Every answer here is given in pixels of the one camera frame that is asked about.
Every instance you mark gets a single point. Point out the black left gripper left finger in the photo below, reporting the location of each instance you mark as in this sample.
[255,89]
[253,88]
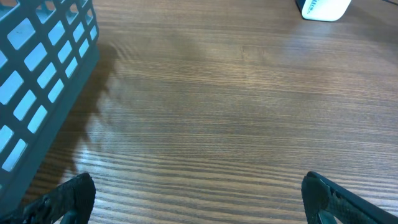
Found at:
[71,202]

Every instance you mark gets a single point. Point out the grey plastic shopping basket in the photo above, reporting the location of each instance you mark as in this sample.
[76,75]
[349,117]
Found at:
[48,51]

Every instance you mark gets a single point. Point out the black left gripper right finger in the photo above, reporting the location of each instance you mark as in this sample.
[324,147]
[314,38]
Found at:
[327,202]

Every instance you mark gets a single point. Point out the white barcode scanner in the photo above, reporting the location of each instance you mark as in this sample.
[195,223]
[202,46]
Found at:
[322,10]

